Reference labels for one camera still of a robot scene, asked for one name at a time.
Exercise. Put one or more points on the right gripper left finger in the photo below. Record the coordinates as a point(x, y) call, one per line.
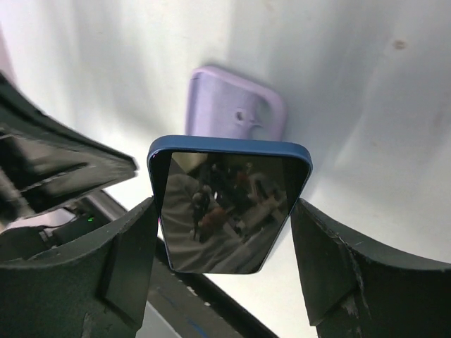
point(93, 286)

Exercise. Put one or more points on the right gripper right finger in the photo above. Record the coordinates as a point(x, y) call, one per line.
point(355, 286)

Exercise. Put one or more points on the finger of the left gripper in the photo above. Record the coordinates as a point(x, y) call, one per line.
point(46, 165)

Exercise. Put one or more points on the lilac phone case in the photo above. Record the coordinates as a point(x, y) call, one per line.
point(223, 104)

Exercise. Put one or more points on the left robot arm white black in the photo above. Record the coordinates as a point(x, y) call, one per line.
point(26, 237)

